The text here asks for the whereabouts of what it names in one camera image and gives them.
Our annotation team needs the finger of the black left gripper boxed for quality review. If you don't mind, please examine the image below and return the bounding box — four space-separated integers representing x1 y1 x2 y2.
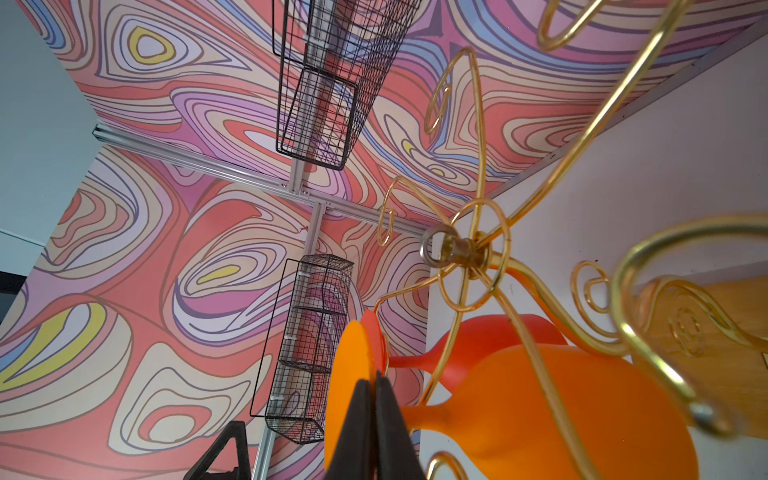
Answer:
182 419 253 480

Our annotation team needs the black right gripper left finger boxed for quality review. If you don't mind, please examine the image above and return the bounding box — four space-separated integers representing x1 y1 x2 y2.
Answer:
325 380 374 480

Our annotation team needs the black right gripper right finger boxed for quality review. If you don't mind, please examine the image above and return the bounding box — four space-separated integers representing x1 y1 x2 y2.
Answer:
374 373 426 480

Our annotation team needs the red wine glass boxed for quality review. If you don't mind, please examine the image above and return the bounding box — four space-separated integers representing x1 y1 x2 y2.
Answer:
360 311 567 392

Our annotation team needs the orange front wine glass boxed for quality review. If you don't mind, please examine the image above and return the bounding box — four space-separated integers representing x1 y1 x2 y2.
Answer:
324 320 699 479

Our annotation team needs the black wire basket left wall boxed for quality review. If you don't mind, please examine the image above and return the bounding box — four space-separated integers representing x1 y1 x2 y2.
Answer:
249 254 354 445

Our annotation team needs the black wire basket wall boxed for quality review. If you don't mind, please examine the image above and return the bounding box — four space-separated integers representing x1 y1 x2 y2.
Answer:
272 1 420 171
249 254 354 445

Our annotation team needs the gold wire rack wooden base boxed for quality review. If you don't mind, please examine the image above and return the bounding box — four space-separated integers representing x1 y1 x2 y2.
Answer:
371 0 768 480

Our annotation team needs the black wire basket back wall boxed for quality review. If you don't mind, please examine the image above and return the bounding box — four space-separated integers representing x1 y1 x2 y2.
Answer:
272 1 420 171

